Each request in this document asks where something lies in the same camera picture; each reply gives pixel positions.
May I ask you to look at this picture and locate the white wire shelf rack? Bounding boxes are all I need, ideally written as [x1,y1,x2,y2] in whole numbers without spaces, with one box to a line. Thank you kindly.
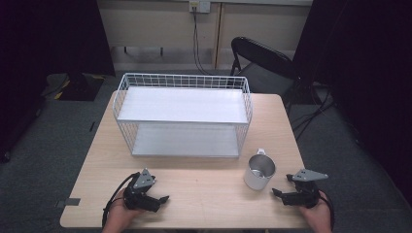
[112,72,254,159]

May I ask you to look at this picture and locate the black floor cables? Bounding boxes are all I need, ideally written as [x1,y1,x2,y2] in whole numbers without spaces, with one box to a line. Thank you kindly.
[290,82,338,141]

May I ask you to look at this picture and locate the dark stand base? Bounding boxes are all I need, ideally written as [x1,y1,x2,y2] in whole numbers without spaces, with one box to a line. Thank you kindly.
[41,72,107,102]

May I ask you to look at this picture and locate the black wall cable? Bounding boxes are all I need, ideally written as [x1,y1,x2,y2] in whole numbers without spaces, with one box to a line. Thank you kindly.
[191,5,213,77]

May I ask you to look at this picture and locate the person's right hand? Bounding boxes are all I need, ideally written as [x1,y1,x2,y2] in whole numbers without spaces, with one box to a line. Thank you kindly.
[298,191,333,233]

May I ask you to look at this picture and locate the white wall outlet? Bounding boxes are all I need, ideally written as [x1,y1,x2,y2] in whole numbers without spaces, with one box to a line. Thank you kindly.
[189,0,212,15]

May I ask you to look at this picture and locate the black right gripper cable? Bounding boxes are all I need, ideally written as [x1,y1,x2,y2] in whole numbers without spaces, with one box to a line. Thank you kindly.
[319,188,336,227]

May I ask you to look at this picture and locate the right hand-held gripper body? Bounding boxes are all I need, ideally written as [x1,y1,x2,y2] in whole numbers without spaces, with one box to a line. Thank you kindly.
[286,168,329,209]

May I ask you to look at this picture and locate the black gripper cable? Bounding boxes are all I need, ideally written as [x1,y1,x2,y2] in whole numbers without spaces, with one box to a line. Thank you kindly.
[319,188,336,227]
[101,172,141,228]

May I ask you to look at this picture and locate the black folding chair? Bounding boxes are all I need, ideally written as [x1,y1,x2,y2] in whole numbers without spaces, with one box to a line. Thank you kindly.
[229,36,325,110]

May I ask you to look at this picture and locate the silver metal cup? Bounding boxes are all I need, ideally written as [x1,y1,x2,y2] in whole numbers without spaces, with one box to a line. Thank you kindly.
[243,148,277,191]

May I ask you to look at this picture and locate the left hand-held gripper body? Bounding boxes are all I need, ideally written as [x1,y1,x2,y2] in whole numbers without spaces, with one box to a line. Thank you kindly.
[122,167,156,212]

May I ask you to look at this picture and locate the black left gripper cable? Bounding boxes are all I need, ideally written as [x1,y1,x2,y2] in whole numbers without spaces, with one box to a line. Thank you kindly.
[101,172,141,228]

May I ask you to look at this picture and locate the person's left hand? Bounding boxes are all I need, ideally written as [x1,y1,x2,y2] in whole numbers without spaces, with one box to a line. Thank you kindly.
[102,189,148,233]

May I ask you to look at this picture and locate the black curtain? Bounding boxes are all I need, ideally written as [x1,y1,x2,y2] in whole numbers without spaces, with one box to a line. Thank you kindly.
[292,0,412,208]
[0,0,117,163]

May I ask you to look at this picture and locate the grey tape strip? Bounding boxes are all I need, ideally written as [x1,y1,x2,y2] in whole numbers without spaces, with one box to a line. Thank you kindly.
[54,197,82,209]

